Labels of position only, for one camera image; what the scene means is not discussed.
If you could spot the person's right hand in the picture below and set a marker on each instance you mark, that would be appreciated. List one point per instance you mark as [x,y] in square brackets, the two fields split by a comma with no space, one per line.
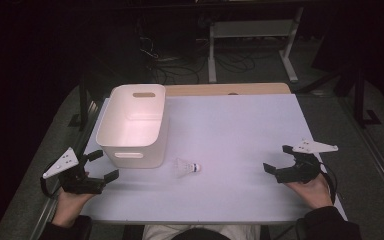
[313,195]

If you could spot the black metal stand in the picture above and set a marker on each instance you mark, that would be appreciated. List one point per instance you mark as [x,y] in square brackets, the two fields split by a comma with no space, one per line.
[360,100]

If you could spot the person's left hand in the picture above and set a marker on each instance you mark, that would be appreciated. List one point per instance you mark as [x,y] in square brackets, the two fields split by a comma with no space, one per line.
[68,208]

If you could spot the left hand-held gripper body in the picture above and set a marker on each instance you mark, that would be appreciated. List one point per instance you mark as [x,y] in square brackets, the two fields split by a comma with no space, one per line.
[80,185]

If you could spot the white plastic storage bin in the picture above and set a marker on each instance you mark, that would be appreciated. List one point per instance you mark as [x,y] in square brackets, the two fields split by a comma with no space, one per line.
[131,140]

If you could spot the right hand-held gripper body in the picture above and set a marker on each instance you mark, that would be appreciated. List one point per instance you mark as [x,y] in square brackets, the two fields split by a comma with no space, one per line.
[298,171]

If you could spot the white metal frame stand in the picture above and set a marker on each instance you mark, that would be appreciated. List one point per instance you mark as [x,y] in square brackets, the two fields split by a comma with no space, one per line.
[253,29]

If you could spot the person's head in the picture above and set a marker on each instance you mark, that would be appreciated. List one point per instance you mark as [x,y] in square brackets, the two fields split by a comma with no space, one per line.
[200,235]

